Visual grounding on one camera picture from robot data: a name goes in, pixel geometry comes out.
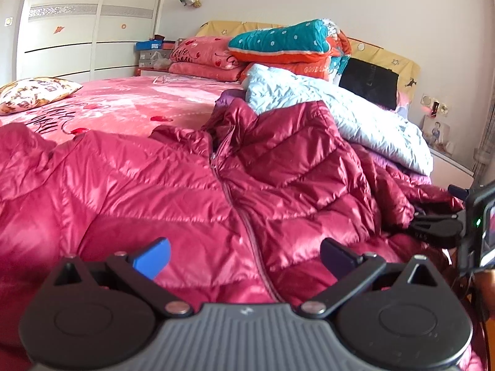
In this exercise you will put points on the black cushion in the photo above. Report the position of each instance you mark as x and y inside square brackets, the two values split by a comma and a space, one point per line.
[372, 82]

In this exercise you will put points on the wall socket panel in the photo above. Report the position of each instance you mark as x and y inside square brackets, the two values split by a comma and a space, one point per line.
[433, 107]

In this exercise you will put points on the white wardrobe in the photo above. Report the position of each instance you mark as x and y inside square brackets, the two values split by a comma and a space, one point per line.
[82, 40]

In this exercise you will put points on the grey striped curtain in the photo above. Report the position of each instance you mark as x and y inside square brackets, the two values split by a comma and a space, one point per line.
[483, 155]

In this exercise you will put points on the pink floral bed cover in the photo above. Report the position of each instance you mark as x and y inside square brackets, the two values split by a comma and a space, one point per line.
[130, 106]

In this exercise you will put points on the yellow headboard cover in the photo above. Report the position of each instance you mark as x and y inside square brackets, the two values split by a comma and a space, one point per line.
[408, 71]

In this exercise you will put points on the pink heart folded blanket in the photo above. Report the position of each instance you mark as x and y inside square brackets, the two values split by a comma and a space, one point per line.
[206, 57]

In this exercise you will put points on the teal and orange folded quilt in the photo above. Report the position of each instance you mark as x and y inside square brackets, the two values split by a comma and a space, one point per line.
[316, 48]

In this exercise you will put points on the framed child photo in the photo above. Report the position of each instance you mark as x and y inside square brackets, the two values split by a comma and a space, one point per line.
[436, 133]

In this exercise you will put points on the light blue folded quilt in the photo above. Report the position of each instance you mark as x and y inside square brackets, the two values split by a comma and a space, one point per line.
[357, 120]

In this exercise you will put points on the floral patterned pillow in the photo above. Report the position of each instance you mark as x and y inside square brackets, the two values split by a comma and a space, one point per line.
[26, 94]

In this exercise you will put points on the crimson puffer down jacket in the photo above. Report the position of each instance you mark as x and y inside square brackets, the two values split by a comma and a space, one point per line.
[245, 203]

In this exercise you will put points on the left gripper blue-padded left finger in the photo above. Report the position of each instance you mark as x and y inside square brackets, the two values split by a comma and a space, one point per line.
[134, 274]

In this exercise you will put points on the pink white nightstand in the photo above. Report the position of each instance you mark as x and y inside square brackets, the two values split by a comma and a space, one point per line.
[447, 171]

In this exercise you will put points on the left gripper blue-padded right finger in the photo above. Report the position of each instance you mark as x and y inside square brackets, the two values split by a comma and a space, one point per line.
[354, 274]

